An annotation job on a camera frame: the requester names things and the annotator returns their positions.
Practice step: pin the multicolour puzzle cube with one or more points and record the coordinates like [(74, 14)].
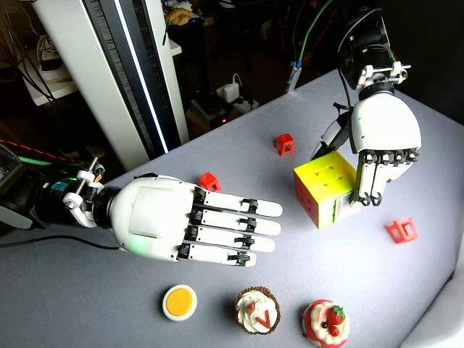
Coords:
[(322, 174)]

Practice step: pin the white power adapter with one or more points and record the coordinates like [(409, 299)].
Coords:
[(230, 92)]

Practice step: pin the yellow round button white rim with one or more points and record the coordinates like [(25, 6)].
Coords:
[(179, 301)]

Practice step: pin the white column with black strip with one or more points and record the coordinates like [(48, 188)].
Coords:
[(72, 54)]

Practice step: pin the toy strawberry cake red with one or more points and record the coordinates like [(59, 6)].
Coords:
[(322, 324)]

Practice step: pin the grey tablecloth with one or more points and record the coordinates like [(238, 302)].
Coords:
[(108, 290)]

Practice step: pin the small red toy stool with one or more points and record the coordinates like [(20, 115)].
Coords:
[(207, 178), (284, 137), (392, 230)]

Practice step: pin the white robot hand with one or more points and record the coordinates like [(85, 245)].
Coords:
[(148, 214), (384, 123)]

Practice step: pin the white power strip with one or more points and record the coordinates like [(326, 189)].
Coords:
[(243, 105)]

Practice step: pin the yellow toy bread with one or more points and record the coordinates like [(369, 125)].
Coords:
[(177, 15)]

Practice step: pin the white sneaker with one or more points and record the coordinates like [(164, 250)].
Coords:
[(49, 54)]

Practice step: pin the toy cupcake brown wrapper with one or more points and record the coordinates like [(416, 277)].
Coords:
[(253, 315)]

